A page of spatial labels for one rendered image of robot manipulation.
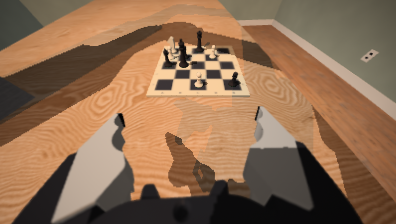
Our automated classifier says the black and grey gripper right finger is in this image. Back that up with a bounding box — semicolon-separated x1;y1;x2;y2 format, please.
242;106;363;224

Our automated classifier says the white chess pawn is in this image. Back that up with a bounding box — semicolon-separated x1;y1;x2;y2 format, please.
209;45;216;59
168;46;175;60
195;72;203;88

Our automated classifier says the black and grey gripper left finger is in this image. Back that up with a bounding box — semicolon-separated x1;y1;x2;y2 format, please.
11;113;135;224

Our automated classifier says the black and cream chessboard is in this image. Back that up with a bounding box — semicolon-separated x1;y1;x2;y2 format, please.
146;46;250;97

